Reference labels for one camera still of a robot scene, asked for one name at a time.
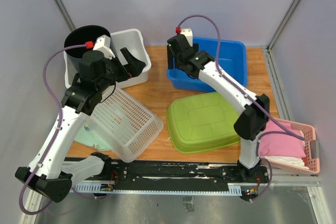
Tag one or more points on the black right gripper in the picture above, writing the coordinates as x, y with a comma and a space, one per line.
170, 59

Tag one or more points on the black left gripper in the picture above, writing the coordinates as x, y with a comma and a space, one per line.
134, 66

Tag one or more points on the blue plastic tub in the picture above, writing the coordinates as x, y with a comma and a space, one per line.
232, 58

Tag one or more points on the white perforated basket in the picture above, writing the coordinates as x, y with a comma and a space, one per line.
125, 125

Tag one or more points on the green plastic tub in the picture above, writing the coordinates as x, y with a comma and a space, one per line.
201, 123

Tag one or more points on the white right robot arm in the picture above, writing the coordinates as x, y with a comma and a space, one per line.
251, 108

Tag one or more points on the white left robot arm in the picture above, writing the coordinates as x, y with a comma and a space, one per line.
45, 174

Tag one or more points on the white plastic bin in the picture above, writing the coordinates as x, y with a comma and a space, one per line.
132, 39

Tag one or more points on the dark round bucket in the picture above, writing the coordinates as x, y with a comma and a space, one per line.
81, 36

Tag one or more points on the green printed cloth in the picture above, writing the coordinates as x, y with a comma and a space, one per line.
86, 136

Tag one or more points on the pink folded cloth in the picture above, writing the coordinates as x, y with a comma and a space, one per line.
277, 144

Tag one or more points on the pink perforated basket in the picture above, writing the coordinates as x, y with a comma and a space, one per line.
311, 149

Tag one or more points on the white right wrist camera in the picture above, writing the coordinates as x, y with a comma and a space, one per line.
187, 32

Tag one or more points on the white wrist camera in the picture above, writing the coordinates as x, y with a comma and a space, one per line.
102, 44
187, 32

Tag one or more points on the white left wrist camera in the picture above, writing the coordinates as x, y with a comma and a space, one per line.
102, 44

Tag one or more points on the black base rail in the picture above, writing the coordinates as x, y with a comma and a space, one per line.
175, 178

